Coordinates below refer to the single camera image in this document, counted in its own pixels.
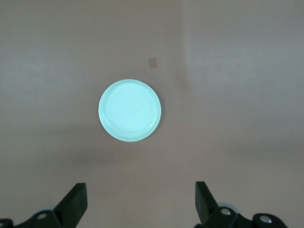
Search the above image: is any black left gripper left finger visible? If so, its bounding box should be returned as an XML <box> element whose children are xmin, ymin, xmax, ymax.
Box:
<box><xmin>0</xmin><ymin>182</ymin><xmax>88</xmax><ymax>228</ymax></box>

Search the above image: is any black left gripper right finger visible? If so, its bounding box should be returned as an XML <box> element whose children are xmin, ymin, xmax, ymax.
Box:
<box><xmin>195</xmin><ymin>181</ymin><xmax>289</xmax><ymax>228</ymax></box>

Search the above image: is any pale green round plate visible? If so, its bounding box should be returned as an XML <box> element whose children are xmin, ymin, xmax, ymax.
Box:
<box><xmin>98</xmin><ymin>79</ymin><xmax>162</xmax><ymax>143</ymax></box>

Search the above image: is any brown tape patch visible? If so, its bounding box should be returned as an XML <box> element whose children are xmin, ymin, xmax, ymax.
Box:
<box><xmin>147</xmin><ymin>57</ymin><xmax>159</xmax><ymax>69</ymax></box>

